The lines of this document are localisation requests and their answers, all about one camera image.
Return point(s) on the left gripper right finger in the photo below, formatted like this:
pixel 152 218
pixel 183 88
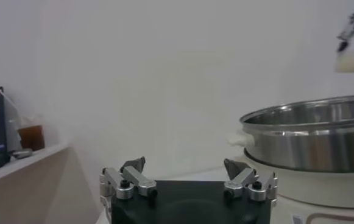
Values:
pixel 240 181

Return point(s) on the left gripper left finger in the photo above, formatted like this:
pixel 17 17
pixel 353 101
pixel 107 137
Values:
pixel 138 181

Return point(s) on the perforated steel steamer pot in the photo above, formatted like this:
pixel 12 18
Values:
pixel 301 146

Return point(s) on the white side table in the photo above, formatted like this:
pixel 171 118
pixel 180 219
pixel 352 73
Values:
pixel 27 188

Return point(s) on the plastic cup of iced coffee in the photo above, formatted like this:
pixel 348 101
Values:
pixel 32 138

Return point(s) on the small round grey tin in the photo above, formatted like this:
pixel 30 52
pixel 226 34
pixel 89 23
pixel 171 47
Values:
pixel 22 153

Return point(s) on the clear empty plastic cup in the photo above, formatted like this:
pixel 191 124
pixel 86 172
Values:
pixel 12 128

